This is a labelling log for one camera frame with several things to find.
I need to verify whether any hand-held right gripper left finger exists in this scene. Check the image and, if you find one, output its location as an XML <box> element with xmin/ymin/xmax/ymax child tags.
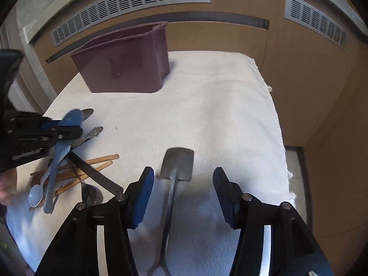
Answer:
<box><xmin>34</xmin><ymin>166</ymin><xmax>156</xmax><ymax>276</ymax></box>

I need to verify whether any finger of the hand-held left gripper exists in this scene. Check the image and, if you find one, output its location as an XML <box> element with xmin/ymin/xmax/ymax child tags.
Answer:
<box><xmin>43</xmin><ymin>126</ymin><xmax>83</xmax><ymax>148</ymax></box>
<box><xmin>40</xmin><ymin>118</ymin><xmax>68</xmax><ymax>131</ymax></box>

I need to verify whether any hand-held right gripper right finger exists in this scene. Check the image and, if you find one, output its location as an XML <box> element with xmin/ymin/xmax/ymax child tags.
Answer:
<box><xmin>213</xmin><ymin>167</ymin><xmax>335</xmax><ymax>276</ymax></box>

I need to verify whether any blue plastic spoon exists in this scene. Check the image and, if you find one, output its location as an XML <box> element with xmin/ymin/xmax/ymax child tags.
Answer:
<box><xmin>43</xmin><ymin>109</ymin><xmax>84</xmax><ymax>215</ymax></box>

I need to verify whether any metal spoon with cut-out handle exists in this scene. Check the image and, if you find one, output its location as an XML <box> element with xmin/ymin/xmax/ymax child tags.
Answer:
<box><xmin>70</xmin><ymin>126</ymin><xmax>104</xmax><ymax>151</ymax></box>

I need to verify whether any metal spatula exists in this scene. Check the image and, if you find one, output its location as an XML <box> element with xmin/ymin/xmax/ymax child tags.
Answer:
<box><xmin>147</xmin><ymin>147</ymin><xmax>195</xmax><ymax>276</ymax></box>

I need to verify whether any dark metal knife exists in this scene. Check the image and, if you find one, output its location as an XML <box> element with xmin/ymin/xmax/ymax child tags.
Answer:
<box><xmin>67</xmin><ymin>152</ymin><xmax>125</xmax><ymax>195</ymax></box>

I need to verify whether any pale white plastic spoon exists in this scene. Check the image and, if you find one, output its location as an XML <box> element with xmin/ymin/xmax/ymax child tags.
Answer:
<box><xmin>28</xmin><ymin>157</ymin><xmax>56</xmax><ymax>207</ymax></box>

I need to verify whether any maroon plastic utensil holder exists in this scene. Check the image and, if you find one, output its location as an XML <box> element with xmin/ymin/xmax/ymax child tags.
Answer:
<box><xmin>70</xmin><ymin>21</ymin><xmax>171</xmax><ymax>94</ymax></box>

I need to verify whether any person's left hand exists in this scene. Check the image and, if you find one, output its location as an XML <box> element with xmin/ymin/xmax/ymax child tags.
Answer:
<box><xmin>0</xmin><ymin>168</ymin><xmax>18</xmax><ymax>205</ymax></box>

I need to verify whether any white tablecloth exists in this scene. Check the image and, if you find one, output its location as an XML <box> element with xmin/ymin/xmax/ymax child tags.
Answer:
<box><xmin>6</xmin><ymin>51</ymin><xmax>296</xmax><ymax>276</ymax></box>

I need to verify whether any long grey vent grille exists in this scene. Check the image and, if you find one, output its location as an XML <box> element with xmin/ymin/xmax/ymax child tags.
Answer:
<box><xmin>52</xmin><ymin>0</ymin><xmax>211</xmax><ymax>47</ymax></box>

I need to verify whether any wooden radiator cover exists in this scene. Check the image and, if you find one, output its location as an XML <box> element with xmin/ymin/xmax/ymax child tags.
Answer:
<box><xmin>29</xmin><ymin>0</ymin><xmax>368</xmax><ymax>276</ymax></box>

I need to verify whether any short grey vent grille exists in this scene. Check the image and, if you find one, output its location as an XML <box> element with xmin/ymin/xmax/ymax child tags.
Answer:
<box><xmin>284</xmin><ymin>0</ymin><xmax>349</xmax><ymax>48</ymax></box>

